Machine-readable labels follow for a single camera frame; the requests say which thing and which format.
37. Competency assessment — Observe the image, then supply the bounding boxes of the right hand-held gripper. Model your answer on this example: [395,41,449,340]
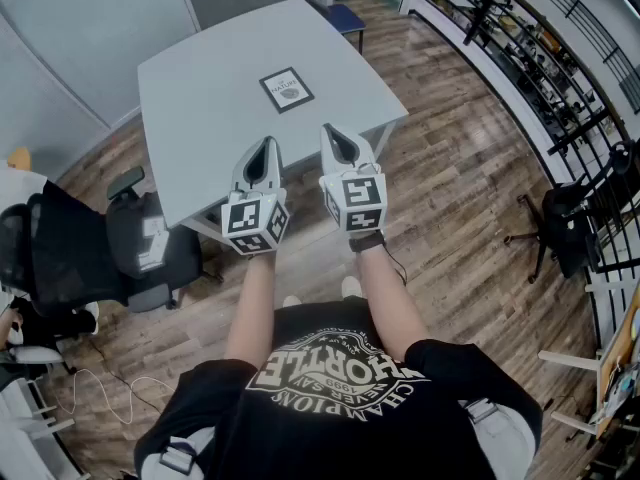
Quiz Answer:
[319,122,389,242]

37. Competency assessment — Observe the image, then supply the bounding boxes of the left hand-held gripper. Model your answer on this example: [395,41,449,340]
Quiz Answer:
[221,135,291,257]

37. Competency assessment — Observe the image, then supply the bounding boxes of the black framed picture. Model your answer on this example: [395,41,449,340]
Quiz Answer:
[258,66,315,115]

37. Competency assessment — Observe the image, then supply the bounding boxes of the person's left forearm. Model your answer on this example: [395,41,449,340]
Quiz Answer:
[223,252,277,365]

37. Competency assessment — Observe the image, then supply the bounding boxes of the person's right forearm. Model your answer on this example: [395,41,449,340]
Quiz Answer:
[353,245,432,355]

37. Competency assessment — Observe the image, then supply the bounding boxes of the light grey table top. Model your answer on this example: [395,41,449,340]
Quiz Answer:
[137,0,410,242]

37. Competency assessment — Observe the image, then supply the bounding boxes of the dark wrist watch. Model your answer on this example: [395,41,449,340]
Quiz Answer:
[348,230,387,254]

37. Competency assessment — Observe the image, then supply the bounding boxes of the blue chair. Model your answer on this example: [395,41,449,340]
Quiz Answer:
[285,0,368,55]

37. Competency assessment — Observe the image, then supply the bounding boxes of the black mesh office chair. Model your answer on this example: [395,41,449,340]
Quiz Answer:
[0,180,132,319]

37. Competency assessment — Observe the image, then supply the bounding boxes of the black swivel office chair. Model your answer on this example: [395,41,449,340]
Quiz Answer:
[503,181,604,285]

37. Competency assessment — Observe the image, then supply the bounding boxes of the black metal railing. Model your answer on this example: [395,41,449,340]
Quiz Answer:
[418,0,640,329]

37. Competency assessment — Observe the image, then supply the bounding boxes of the black printed t-shirt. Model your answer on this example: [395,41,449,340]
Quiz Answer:
[133,297,545,480]

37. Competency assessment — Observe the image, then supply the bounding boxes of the black headphones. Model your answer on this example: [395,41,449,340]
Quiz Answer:
[608,139,637,177]

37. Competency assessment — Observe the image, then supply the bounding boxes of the white chair base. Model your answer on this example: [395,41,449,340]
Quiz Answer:
[0,343,77,442]

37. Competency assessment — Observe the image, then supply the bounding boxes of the wooden board table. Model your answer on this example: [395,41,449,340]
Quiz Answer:
[537,282,640,442]

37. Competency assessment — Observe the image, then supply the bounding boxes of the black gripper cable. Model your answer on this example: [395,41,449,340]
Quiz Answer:
[381,243,409,287]

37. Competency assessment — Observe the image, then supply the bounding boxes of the black floor cable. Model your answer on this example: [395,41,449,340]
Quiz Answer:
[87,337,166,417]

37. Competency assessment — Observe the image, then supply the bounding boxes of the grey harness strap buckle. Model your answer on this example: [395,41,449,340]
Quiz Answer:
[158,436,197,476]
[465,398,500,425]

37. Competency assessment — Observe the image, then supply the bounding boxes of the white floor cable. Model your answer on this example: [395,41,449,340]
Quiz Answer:
[53,366,177,425]

